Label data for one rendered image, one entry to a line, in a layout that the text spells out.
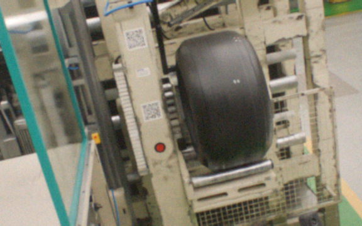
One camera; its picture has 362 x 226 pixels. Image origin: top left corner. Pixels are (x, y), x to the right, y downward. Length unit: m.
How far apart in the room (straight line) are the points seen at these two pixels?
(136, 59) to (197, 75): 0.24
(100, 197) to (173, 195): 0.46
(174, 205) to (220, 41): 0.72
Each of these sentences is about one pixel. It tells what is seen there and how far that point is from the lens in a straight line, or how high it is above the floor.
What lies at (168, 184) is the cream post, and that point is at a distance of 1.90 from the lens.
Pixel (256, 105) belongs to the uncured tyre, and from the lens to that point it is 1.63.
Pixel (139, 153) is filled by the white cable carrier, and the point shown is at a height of 1.05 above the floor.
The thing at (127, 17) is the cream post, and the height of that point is 1.59.
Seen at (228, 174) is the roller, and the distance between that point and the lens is 1.84.
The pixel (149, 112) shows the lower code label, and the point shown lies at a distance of 1.77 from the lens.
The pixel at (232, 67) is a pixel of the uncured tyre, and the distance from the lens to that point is 1.64.
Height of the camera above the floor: 1.79
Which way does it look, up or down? 20 degrees down
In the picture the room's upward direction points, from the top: 12 degrees counter-clockwise
